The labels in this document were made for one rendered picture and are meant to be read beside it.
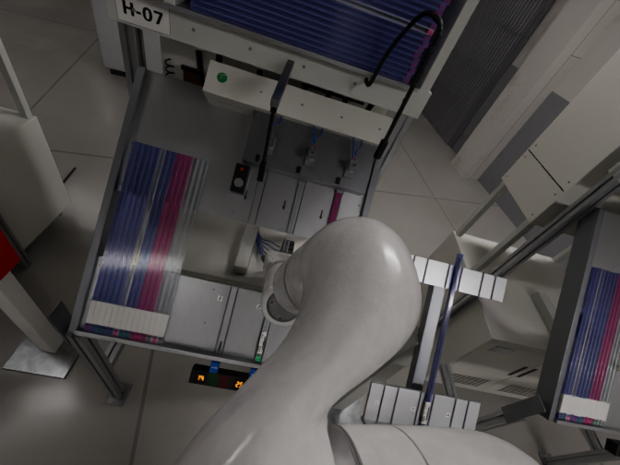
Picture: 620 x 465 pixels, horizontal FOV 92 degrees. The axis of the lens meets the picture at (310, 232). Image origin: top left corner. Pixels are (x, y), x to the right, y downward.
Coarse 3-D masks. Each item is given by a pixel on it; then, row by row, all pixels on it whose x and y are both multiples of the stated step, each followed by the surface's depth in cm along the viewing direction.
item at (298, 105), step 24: (216, 72) 73; (240, 72) 74; (216, 96) 75; (240, 96) 74; (264, 96) 75; (288, 96) 76; (312, 96) 77; (312, 120) 77; (336, 120) 78; (360, 120) 79; (384, 120) 80
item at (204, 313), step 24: (192, 288) 81; (216, 288) 82; (240, 288) 83; (192, 312) 81; (216, 312) 82; (240, 312) 83; (168, 336) 81; (192, 336) 82; (216, 336) 82; (240, 336) 83; (264, 360) 84
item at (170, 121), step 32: (160, 96) 79; (192, 96) 80; (160, 128) 79; (192, 128) 81; (224, 128) 82; (224, 160) 82; (224, 192) 82; (256, 192) 83; (288, 192) 84; (320, 192) 86; (256, 224) 83; (288, 224) 84; (320, 224) 86
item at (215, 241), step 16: (208, 224) 125; (224, 224) 127; (240, 224) 130; (192, 240) 118; (208, 240) 120; (224, 240) 122; (240, 240) 124; (272, 240) 129; (304, 240) 134; (192, 256) 112; (208, 256) 114; (224, 256) 116; (256, 256) 121; (192, 272) 109; (208, 272) 110; (224, 272) 112; (256, 272) 116; (256, 288) 113
